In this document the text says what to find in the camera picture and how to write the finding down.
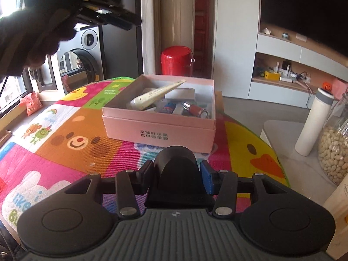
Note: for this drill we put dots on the small red bottle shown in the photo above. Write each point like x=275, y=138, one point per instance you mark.
x=194, y=110

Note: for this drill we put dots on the dark sliding door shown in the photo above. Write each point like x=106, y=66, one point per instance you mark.
x=122, y=51

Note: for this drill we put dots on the cream squeeze tube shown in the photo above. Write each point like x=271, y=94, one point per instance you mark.
x=155, y=95

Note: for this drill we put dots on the red wooden door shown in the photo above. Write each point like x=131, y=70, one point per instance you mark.
x=201, y=27

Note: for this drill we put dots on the blue cylindrical item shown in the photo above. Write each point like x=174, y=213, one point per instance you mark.
x=168, y=107

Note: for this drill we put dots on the grey wall cabinet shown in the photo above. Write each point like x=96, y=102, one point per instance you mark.
x=277, y=49

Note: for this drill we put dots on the white thermos bottle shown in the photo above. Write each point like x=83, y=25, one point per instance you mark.
x=312, y=125

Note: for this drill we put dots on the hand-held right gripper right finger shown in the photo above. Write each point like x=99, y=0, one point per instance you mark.
x=208, y=179

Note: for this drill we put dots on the black flat television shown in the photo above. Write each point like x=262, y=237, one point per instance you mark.
x=299, y=5

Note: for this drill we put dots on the glass jar of peanuts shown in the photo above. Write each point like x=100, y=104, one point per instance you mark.
x=334, y=157

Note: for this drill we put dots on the pink cardboard box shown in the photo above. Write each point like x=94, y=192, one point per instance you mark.
x=163, y=130

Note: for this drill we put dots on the yellow toy box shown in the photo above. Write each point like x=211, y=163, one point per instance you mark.
x=272, y=75

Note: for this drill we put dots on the white washing machine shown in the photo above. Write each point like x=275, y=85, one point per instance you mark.
x=87, y=57

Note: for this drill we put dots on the orange plastic bag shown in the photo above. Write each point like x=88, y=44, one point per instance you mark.
x=32, y=104

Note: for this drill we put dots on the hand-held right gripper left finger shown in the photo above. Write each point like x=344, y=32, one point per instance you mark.
x=145, y=179

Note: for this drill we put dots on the black plastic item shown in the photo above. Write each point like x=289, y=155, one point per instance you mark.
x=176, y=174

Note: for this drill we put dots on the red round bin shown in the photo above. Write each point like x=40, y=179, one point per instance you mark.
x=176, y=62

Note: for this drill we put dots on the light wooden board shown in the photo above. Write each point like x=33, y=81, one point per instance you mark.
x=338, y=223

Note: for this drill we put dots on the colourful cartoon play mat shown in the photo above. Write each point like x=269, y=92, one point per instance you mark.
x=81, y=119

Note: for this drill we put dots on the orange pumpkin toy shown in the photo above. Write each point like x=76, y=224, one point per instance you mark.
x=327, y=86

